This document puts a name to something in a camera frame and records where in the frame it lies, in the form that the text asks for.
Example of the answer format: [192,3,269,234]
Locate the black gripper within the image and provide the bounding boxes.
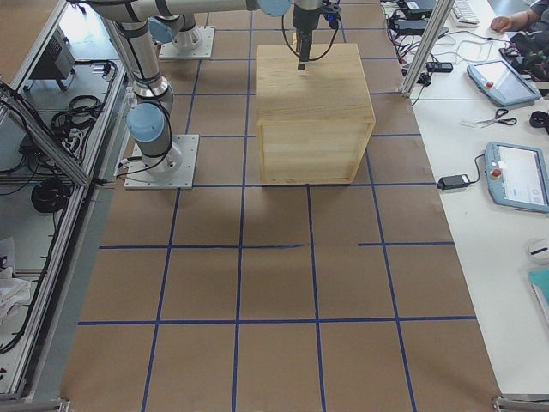
[293,0,323,70]

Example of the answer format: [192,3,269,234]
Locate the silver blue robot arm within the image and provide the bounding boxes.
[89,1,327,177]

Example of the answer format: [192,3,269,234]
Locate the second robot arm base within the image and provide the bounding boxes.
[148,14,196,45]

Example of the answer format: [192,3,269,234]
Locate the wooden drawer cabinet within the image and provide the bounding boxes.
[256,43,376,185]

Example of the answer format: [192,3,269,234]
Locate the person's hand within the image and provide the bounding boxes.
[490,9,538,33]

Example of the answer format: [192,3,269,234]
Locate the white keyboard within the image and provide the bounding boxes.
[449,0,480,28]

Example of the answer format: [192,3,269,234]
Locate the upper teach pendant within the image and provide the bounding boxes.
[467,59,541,107]

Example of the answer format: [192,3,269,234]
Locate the teach pendant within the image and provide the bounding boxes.
[485,142,548,214]
[467,59,541,107]

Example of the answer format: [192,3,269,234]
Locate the black power adapter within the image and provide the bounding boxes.
[437,173,472,191]

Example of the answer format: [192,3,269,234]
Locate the black scissors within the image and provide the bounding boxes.
[477,108,517,128]

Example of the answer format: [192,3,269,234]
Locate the lower teach pendant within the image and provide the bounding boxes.
[485,142,548,214]

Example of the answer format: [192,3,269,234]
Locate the black electronics box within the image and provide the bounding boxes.
[30,27,75,91]

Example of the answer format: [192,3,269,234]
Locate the teal notebook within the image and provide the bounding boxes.
[528,269,549,319]

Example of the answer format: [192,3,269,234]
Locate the aluminium frame post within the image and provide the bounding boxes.
[401,0,455,97]

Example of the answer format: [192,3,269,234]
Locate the coiled black cable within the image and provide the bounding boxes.
[30,176,70,215]

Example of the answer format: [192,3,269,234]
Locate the aluminium side frame rail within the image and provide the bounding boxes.
[1,61,125,400]

